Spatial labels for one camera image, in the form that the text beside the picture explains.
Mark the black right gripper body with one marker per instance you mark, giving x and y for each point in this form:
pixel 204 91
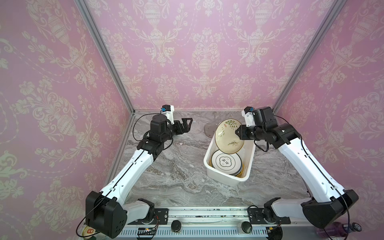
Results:
pixel 251 133

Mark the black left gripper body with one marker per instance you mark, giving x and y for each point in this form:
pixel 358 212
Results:
pixel 173 130

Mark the white plastic bin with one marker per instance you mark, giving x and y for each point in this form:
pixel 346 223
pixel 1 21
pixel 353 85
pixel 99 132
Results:
pixel 229 169

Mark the cream plate with leaf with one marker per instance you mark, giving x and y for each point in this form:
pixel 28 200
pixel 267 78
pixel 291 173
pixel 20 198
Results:
pixel 225 137

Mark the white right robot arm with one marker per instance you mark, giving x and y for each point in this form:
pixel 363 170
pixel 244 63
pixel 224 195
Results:
pixel 329 200

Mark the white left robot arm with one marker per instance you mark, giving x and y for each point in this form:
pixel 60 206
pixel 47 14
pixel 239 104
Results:
pixel 106 210

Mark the clear glass plate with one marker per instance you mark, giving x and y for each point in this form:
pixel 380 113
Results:
pixel 210 129

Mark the purple drink bottle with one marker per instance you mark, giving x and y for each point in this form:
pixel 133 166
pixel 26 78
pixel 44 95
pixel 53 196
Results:
pixel 338 229

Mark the green drink can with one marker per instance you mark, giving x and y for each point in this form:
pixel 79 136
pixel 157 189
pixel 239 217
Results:
pixel 88 232

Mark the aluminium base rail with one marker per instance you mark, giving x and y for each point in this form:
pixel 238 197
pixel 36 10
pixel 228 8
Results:
pixel 215 223

